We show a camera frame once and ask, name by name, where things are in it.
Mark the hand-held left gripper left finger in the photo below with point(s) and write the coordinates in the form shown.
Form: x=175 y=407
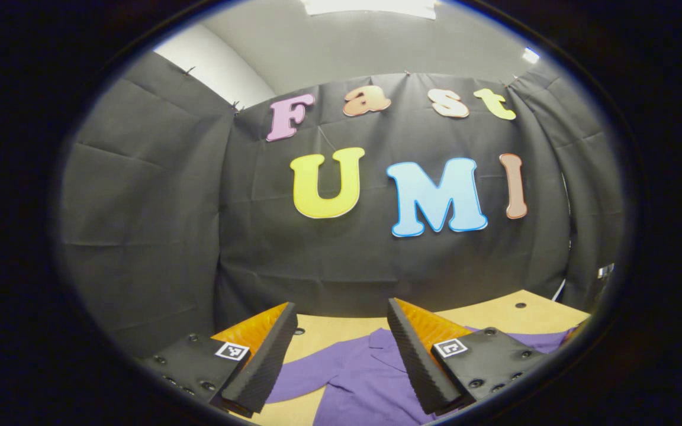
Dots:
x=264 y=362

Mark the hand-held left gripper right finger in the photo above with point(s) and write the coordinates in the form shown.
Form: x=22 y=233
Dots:
x=413 y=361

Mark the purple knit shirt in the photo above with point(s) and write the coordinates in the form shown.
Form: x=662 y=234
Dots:
x=359 y=384

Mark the black backdrop cloth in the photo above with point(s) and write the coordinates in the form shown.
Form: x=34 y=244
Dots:
x=341 y=260

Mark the small ceiling light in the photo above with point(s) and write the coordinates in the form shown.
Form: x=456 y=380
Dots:
x=530 y=55

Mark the large ceiling light panel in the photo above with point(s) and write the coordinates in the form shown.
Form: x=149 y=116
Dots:
x=370 y=7

